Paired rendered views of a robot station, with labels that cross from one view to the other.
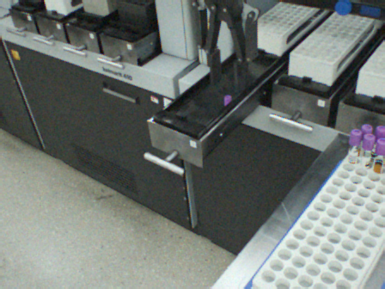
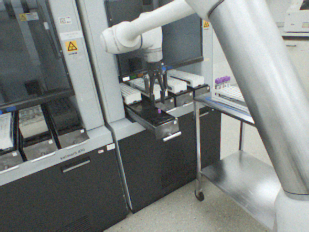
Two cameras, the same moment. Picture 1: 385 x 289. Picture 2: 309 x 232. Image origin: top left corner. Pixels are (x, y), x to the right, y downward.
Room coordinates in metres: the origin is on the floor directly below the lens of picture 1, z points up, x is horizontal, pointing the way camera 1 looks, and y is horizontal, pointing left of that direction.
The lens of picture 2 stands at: (0.40, 0.90, 1.29)
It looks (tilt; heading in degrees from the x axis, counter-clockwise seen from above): 25 degrees down; 292
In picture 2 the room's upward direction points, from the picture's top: 7 degrees counter-clockwise
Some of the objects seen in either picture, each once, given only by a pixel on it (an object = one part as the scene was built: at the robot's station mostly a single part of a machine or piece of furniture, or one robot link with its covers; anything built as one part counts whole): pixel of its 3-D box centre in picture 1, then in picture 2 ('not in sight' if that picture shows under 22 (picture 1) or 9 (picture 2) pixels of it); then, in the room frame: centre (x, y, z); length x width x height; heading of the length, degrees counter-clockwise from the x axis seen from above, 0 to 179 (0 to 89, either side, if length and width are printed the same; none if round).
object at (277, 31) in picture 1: (290, 21); (124, 93); (1.06, -0.29, 0.83); 0.30 x 0.10 x 0.06; 139
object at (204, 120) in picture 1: (255, 70); (137, 108); (0.92, -0.17, 0.78); 0.73 x 0.14 x 0.09; 139
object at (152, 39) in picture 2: not in sight; (147, 31); (0.76, -0.08, 1.22); 0.13 x 0.11 x 0.16; 51
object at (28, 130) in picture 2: (97, 3); (34, 128); (1.29, 0.24, 0.85); 0.12 x 0.02 x 0.06; 50
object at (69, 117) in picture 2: (134, 12); (66, 118); (1.19, 0.12, 0.85); 0.12 x 0.02 x 0.06; 50
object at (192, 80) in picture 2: not in sight; (185, 79); (0.71, -0.59, 0.83); 0.30 x 0.10 x 0.06; 139
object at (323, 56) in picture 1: (335, 44); (149, 89); (0.91, -0.36, 0.83); 0.30 x 0.10 x 0.06; 139
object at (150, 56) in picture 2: not in sight; (153, 54); (0.75, -0.09, 1.11); 0.09 x 0.09 x 0.06
